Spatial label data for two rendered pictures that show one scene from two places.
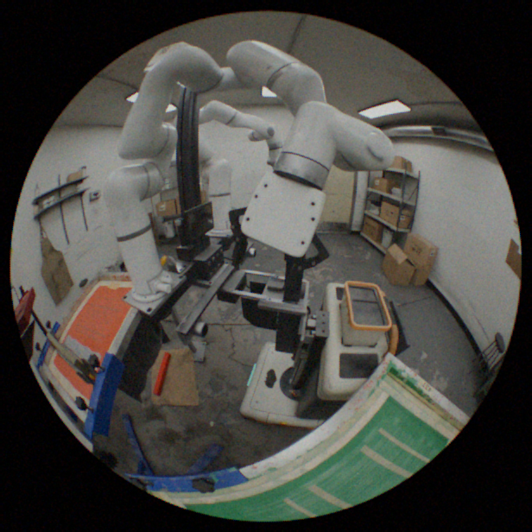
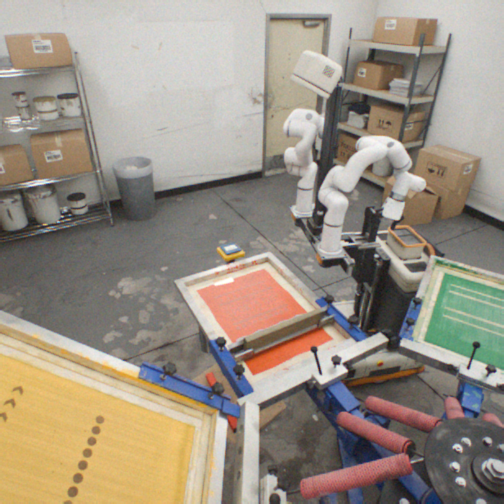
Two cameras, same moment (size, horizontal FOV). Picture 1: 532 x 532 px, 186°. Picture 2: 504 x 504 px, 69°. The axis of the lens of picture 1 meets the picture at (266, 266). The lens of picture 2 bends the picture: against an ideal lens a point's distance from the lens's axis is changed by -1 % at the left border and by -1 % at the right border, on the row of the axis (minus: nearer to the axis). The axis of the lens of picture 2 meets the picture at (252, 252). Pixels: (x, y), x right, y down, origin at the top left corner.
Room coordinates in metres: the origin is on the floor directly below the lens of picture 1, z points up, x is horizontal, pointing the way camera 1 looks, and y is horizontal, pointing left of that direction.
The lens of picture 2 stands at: (-0.99, 1.39, 2.19)
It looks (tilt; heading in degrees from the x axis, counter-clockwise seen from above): 33 degrees down; 334
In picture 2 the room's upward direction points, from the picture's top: 1 degrees clockwise
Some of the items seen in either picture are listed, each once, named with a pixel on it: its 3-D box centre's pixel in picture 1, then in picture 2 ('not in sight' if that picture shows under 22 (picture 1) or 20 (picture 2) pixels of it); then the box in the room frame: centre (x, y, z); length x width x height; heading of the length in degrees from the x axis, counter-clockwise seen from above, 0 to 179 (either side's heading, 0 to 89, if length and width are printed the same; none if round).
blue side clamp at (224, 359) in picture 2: (51, 346); (230, 367); (-0.06, 1.02, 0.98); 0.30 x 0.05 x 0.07; 3
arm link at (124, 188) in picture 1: (129, 199); (334, 207); (0.31, 0.30, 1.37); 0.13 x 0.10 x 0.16; 175
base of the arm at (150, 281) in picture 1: (145, 262); (334, 236); (0.30, 0.29, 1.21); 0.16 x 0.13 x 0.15; 76
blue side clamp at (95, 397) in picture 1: (102, 394); (338, 321); (-0.03, 0.47, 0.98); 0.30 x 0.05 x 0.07; 3
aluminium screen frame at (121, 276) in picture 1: (88, 325); (260, 310); (0.20, 0.76, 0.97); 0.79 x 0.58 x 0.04; 3
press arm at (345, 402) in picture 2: not in sight; (337, 393); (-0.37, 0.73, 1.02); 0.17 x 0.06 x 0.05; 3
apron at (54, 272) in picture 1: (50, 261); not in sight; (0.64, 2.74, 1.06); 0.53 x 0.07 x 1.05; 3
